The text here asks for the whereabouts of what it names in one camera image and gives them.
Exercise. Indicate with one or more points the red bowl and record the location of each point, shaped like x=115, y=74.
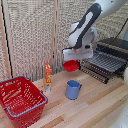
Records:
x=71, y=66

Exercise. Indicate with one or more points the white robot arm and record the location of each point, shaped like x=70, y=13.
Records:
x=87, y=20

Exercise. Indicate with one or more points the ribbed metal oven tray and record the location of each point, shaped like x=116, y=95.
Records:
x=106, y=61

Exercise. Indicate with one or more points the woven folding screen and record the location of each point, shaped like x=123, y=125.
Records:
x=33, y=36

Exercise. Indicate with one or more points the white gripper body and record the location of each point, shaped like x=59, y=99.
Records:
x=78, y=53

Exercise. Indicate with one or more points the red shopping basket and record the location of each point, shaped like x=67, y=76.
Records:
x=20, y=100

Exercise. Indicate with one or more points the blue plastic cup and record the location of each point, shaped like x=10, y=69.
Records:
x=73, y=89

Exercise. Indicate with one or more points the orange red carton box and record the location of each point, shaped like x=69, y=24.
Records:
x=48, y=77

